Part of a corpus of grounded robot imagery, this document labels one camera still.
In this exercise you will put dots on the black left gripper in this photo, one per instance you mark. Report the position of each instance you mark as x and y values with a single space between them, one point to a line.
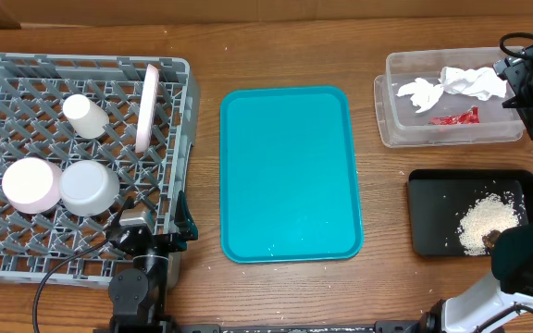
185 226

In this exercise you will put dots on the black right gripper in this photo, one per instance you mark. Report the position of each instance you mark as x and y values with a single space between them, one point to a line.
530 99

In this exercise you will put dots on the white napkin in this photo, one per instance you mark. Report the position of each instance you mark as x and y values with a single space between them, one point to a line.
482 83

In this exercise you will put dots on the red snack wrapper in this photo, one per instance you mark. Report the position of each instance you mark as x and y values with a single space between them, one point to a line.
468 117

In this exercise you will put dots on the grey bowl with rice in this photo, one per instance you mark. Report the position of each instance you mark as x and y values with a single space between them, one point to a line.
88 188

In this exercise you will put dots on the white round plate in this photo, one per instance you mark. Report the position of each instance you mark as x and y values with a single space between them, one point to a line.
147 109

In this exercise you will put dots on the pale green cup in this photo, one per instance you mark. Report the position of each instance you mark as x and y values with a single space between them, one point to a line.
85 116

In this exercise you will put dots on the pink small bowl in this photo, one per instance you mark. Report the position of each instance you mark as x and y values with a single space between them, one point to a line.
31 185

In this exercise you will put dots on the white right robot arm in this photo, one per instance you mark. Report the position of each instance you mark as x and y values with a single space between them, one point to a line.
506 292

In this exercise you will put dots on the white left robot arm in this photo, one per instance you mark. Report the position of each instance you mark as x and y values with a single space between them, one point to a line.
139 293

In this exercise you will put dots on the pile of white rice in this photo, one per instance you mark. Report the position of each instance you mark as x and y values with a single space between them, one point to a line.
470 228

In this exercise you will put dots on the teal plastic tray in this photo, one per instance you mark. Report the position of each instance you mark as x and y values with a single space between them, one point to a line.
287 174

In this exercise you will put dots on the clear plastic bin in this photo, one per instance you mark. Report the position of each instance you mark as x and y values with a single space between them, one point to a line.
399 124

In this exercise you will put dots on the black plastic tray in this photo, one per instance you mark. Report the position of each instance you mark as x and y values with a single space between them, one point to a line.
433 192

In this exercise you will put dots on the brown food piece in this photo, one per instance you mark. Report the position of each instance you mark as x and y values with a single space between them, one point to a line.
491 238

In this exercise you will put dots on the grey plastic dish rack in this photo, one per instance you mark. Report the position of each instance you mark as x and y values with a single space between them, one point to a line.
56 245

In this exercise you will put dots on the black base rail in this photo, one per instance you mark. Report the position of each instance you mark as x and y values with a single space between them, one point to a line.
294 328

